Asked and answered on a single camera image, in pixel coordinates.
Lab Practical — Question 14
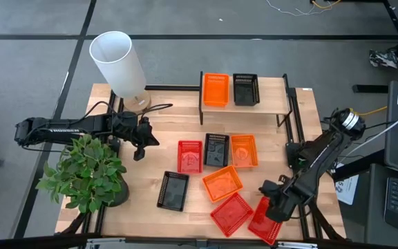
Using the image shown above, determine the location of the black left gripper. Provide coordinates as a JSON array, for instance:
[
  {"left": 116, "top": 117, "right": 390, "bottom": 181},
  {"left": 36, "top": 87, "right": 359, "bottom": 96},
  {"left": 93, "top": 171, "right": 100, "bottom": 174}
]
[{"left": 124, "top": 116, "right": 160, "bottom": 162}]

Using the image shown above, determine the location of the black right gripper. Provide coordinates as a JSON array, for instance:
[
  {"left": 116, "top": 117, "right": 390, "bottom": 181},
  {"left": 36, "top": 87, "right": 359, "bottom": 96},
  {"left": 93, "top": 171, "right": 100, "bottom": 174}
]
[{"left": 258, "top": 174, "right": 312, "bottom": 224}]

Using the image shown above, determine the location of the red plastic basket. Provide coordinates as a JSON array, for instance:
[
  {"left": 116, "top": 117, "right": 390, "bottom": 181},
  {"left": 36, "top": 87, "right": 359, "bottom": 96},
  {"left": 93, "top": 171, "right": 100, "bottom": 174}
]
[
  {"left": 177, "top": 140, "right": 205, "bottom": 175},
  {"left": 209, "top": 192, "right": 255, "bottom": 239},
  {"left": 247, "top": 196, "right": 283, "bottom": 246}
]

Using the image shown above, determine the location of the black plastic basket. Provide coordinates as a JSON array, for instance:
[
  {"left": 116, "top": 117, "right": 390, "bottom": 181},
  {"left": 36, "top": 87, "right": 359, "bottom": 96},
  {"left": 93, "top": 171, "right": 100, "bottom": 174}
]
[
  {"left": 203, "top": 133, "right": 231, "bottom": 168},
  {"left": 232, "top": 73, "right": 261, "bottom": 107},
  {"left": 156, "top": 170, "right": 190, "bottom": 212}
]

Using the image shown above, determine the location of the orange plastic basket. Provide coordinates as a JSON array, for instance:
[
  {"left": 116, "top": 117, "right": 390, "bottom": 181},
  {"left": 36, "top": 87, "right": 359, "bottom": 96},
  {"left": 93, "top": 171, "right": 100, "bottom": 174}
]
[
  {"left": 201, "top": 165, "right": 245, "bottom": 204},
  {"left": 202, "top": 72, "right": 231, "bottom": 108},
  {"left": 230, "top": 133, "right": 259, "bottom": 169}
]

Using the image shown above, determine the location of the white paper sheet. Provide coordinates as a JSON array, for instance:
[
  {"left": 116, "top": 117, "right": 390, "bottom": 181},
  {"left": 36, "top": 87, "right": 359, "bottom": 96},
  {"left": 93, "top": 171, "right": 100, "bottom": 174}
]
[{"left": 334, "top": 162, "right": 359, "bottom": 206}]

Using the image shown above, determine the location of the green potted plant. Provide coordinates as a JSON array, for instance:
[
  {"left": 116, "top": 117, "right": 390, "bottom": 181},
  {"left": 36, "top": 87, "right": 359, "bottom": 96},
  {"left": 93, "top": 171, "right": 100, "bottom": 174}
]
[{"left": 35, "top": 133, "right": 131, "bottom": 214}]

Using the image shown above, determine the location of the white shade table lamp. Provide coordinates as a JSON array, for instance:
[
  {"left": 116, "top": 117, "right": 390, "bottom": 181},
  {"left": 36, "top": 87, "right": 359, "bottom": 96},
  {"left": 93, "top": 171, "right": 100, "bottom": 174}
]
[{"left": 88, "top": 30, "right": 151, "bottom": 113}]

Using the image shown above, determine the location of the dark grey desk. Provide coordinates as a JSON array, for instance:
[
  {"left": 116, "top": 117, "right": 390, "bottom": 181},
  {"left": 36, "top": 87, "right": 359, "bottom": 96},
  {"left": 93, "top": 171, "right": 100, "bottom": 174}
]
[{"left": 363, "top": 162, "right": 398, "bottom": 247}]

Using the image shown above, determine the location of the black desk foot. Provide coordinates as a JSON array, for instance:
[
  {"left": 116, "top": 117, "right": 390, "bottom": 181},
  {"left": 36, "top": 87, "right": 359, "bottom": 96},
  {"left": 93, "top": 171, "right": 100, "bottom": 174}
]
[{"left": 352, "top": 84, "right": 389, "bottom": 94}]

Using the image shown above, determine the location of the black front crossbar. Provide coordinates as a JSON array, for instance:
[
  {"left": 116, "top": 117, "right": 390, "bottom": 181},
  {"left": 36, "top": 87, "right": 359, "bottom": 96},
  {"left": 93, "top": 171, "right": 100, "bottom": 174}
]
[{"left": 0, "top": 233, "right": 398, "bottom": 249}]

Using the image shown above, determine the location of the person's shoe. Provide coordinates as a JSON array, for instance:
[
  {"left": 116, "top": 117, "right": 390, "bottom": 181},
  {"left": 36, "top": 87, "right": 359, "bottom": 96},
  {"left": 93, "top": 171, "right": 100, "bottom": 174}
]
[{"left": 369, "top": 48, "right": 398, "bottom": 69}]

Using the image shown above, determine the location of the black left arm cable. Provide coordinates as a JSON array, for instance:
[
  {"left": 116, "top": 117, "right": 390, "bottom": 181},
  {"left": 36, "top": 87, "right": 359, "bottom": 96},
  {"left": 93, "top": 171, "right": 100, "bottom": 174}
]
[{"left": 69, "top": 100, "right": 174, "bottom": 127}]

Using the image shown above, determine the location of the black table frame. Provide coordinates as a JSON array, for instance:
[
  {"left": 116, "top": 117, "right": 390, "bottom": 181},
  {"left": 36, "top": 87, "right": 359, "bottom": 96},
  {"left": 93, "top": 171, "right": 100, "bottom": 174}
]
[{"left": 57, "top": 84, "right": 347, "bottom": 243}]

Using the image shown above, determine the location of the wooden shelf black frame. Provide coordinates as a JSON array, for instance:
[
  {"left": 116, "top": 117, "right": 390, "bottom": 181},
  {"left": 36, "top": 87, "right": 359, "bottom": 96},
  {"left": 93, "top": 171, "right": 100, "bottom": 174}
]
[{"left": 198, "top": 71, "right": 294, "bottom": 128}]

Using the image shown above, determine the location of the yellow cable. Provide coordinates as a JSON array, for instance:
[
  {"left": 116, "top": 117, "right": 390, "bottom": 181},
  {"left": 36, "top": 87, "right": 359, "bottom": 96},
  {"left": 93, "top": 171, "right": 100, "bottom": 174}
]
[
  {"left": 310, "top": 0, "right": 342, "bottom": 10},
  {"left": 350, "top": 105, "right": 388, "bottom": 117}
]

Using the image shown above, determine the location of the white floor cable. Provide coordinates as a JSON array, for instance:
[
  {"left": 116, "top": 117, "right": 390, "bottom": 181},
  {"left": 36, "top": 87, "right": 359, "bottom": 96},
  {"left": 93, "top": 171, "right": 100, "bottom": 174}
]
[{"left": 265, "top": 0, "right": 328, "bottom": 17}]

